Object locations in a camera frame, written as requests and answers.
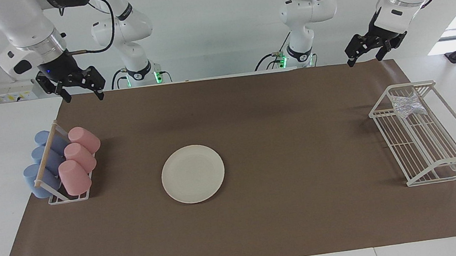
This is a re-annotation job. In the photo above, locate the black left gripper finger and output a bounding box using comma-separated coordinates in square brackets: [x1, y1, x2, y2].
[343, 32, 380, 67]
[374, 38, 404, 62]

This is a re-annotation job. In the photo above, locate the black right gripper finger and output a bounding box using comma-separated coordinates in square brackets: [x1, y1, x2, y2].
[35, 68, 72, 106]
[75, 65, 107, 103]

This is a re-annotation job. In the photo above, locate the cream round plate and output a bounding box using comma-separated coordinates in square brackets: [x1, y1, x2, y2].
[158, 141, 229, 207]

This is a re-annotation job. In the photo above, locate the blue plastic cup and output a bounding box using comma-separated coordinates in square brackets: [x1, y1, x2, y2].
[34, 128, 70, 158]
[22, 161, 64, 201]
[31, 143, 66, 178]

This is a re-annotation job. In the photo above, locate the pink plastic cup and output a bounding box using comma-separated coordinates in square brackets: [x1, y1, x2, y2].
[57, 158, 93, 198]
[67, 124, 102, 157]
[63, 140, 98, 176]

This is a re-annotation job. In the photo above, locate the white cup holder rack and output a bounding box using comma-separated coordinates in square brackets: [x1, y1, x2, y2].
[27, 116, 101, 207]

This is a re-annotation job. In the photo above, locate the brown table mat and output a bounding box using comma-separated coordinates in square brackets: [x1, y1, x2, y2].
[0, 50, 456, 256]

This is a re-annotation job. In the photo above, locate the black right base cable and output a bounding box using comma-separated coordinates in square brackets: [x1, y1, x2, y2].
[110, 68, 129, 90]

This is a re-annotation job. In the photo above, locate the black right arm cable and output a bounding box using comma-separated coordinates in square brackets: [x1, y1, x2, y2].
[57, 0, 119, 57]

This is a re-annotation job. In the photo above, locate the white wall socket box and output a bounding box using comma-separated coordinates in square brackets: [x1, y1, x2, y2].
[0, 78, 43, 104]

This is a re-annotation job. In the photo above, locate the white wire dish rack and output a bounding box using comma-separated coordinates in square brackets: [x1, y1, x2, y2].
[366, 78, 456, 191]

